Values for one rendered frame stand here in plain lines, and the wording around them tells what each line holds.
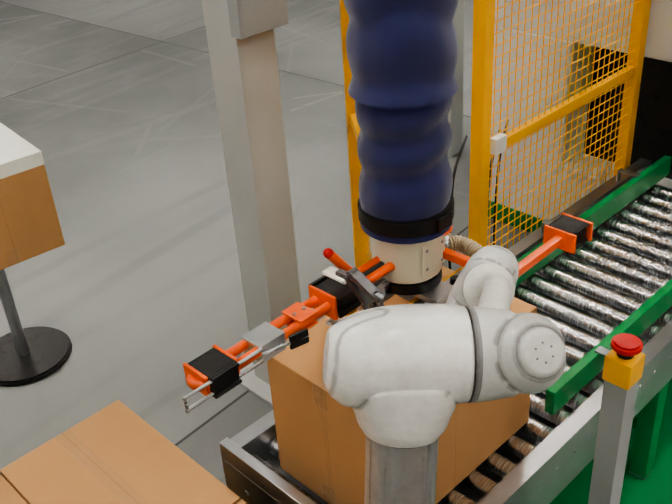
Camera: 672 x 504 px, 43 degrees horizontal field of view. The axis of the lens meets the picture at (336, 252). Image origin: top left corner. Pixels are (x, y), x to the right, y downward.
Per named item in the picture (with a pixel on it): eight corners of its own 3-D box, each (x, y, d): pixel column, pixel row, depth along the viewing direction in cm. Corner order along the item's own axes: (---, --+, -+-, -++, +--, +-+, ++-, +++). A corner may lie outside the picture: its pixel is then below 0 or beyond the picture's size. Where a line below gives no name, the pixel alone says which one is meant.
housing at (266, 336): (266, 336, 186) (264, 320, 184) (288, 349, 182) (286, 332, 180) (242, 352, 182) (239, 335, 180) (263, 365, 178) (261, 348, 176)
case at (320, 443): (421, 363, 271) (420, 255, 250) (529, 421, 246) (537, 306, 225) (280, 468, 236) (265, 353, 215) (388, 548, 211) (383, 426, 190)
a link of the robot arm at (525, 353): (542, 307, 127) (451, 309, 126) (585, 299, 109) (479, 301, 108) (546, 397, 125) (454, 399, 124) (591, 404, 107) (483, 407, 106)
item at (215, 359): (218, 362, 179) (214, 343, 177) (241, 377, 175) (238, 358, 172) (186, 383, 174) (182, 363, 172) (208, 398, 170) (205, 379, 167)
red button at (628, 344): (619, 341, 203) (621, 327, 201) (646, 353, 198) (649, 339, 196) (603, 355, 199) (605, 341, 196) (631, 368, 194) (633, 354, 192)
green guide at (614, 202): (646, 167, 374) (649, 149, 370) (669, 174, 368) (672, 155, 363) (403, 338, 282) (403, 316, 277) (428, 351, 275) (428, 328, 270)
